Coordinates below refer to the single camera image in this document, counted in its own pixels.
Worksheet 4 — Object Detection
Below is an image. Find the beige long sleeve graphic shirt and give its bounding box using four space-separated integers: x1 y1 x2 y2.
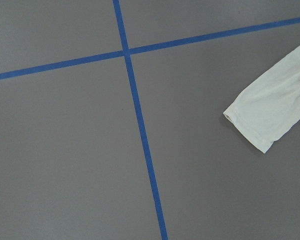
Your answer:
223 46 300 153

